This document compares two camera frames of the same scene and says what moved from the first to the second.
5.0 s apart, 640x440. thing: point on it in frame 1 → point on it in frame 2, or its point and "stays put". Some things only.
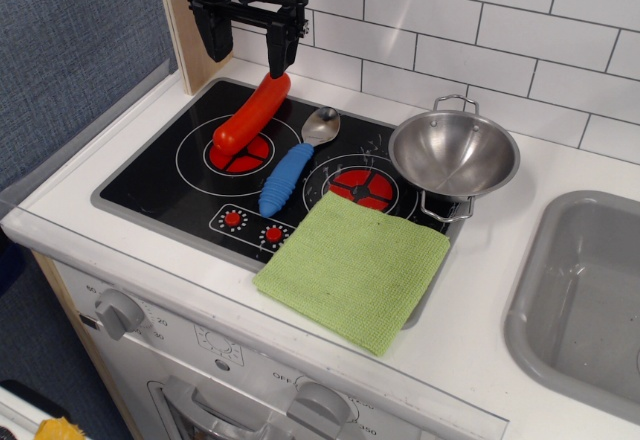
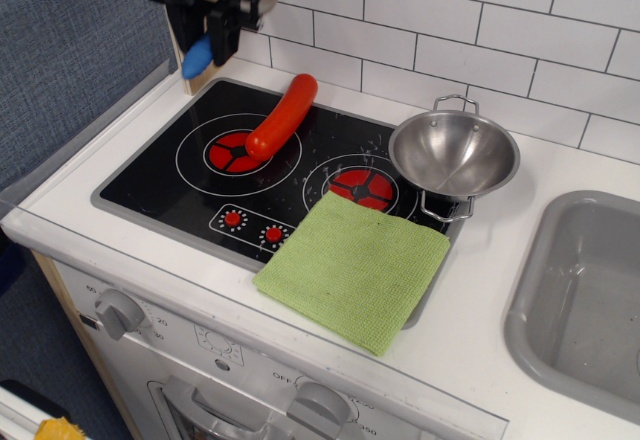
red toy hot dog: (232, 133) → (284, 119)
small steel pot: (453, 154) stays put
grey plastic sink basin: (573, 317) stays put
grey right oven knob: (321, 409) stays put
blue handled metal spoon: (317, 126) → (199, 56)
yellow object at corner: (58, 429) stays put
